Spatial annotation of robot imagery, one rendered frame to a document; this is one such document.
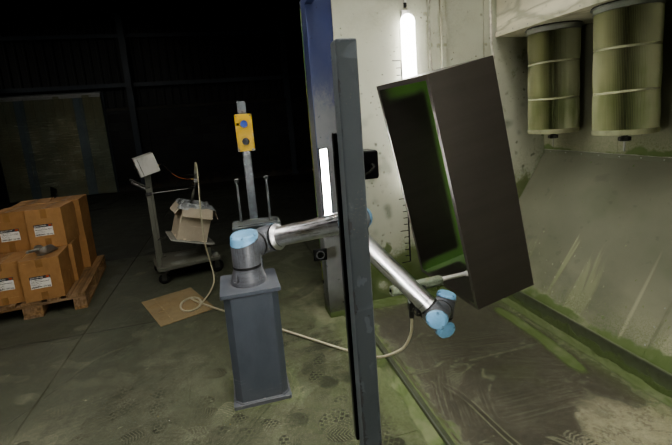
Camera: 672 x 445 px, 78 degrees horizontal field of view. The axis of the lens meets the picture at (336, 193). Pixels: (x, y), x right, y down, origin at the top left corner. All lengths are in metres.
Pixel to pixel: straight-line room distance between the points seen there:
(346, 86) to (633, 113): 2.11
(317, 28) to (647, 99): 1.98
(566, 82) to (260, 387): 2.69
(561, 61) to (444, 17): 0.85
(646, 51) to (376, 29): 1.57
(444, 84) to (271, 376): 1.72
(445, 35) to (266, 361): 2.47
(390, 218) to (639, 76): 1.72
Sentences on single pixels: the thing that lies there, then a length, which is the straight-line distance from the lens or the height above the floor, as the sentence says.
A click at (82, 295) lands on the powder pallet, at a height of 0.12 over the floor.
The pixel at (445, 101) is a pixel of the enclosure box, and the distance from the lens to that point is 1.99.
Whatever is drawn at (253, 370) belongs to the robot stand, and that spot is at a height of 0.20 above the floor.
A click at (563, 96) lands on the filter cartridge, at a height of 1.50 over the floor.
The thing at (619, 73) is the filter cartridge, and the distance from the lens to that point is 2.82.
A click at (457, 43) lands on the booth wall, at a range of 3.35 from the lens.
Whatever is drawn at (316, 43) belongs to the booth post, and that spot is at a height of 1.97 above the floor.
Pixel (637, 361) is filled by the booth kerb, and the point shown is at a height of 0.14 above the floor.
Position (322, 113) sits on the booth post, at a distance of 2.92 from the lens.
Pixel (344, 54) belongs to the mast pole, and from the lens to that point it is 0.96.
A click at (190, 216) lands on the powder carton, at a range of 4.32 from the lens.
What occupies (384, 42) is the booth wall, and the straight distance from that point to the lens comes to 3.11.
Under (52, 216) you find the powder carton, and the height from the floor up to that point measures 0.79.
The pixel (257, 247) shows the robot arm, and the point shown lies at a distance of 2.25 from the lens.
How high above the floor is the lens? 1.47
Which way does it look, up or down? 10 degrees down
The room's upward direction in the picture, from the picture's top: 4 degrees counter-clockwise
